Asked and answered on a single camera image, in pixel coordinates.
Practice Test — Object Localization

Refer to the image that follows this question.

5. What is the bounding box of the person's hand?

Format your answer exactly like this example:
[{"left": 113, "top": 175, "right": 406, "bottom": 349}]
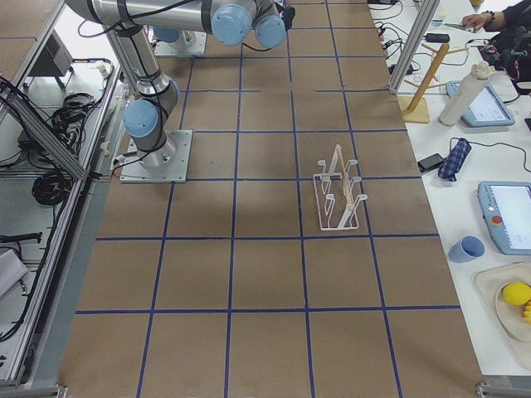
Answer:
[{"left": 461, "top": 12, "right": 492, "bottom": 32}]

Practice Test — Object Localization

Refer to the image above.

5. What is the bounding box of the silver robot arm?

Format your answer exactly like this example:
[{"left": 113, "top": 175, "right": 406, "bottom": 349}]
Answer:
[
  {"left": 153, "top": 27, "right": 197, "bottom": 47},
  {"left": 67, "top": 1, "right": 295, "bottom": 167}
]

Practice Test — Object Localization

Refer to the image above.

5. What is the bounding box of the blue cup on side table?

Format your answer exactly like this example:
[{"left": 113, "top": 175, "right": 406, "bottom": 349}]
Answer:
[{"left": 448, "top": 235, "right": 485, "bottom": 264}]

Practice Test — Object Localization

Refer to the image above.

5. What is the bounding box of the white cylindrical bottle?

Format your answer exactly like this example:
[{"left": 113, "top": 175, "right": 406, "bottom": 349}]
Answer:
[{"left": 438, "top": 61, "right": 495, "bottom": 126}]

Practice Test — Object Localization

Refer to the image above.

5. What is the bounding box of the blue teach pendant far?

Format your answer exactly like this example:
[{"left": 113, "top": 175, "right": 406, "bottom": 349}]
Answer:
[{"left": 460, "top": 85, "right": 515, "bottom": 128}]

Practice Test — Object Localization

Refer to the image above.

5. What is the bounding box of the blue teach pendant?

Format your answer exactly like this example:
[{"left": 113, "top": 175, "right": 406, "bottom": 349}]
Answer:
[
  {"left": 460, "top": 85, "right": 515, "bottom": 128},
  {"left": 478, "top": 181, "right": 530, "bottom": 255}
]

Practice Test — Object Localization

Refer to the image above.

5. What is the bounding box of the wooden mug tree stand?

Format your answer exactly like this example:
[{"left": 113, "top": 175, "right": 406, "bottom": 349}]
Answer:
[{"left": 397, "top": 43, "right": 468, "bottom": 124}]

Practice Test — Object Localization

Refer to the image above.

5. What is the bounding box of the black power adapter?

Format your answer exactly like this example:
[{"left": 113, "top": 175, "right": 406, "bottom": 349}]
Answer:
[{"left": 417, "top": 153, "right": 446, "bottom": 173}]

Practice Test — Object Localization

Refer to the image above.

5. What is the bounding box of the folded blue plaid umbrella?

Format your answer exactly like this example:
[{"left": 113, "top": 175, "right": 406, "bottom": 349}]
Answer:
[{"left": 438, "top": 138, "right": 471, "bottom": 182}]

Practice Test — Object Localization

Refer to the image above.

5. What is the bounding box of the blue teach pendant near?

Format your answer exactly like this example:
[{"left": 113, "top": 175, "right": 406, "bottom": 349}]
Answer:
[{"left": 478, "top": 181, "right": 530, "bottom": 255}]

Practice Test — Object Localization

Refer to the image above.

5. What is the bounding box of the yellow toy lemon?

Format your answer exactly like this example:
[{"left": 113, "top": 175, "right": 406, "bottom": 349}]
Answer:
[{"left": 501, "top": 281, "right": 531, "bottom": 306}]

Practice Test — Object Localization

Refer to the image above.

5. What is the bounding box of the beige tray with bowl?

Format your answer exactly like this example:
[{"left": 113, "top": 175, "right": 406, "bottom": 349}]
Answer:
[{"left": 475, "top": 263, "right": 530, "bottom": 371}]

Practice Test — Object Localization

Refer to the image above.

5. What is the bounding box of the aluminium frame post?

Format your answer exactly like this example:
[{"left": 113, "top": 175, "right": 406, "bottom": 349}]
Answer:
[{"left": 388, "top": 0, "right": 440, "bottom": 94}]

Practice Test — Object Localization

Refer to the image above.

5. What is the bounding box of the white wire cup rack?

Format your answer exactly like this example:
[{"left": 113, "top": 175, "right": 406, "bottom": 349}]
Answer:
[{"left": 312, "top": 144, "right": 368, "bottom": 231}]

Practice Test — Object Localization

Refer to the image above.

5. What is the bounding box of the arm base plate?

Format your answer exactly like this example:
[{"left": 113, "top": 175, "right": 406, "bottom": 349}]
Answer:
[
  {"left": 153, "top": 27, "right": 207, "bottom": 58},
  {"left": 119, "top": 130, "right": 192, "bottom": 183}
]

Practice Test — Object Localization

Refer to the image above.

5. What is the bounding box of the black cable bundle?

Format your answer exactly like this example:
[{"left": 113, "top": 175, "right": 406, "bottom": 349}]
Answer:
[{"left": 0, "top": 74, "right": 105, "bottom": 208}]

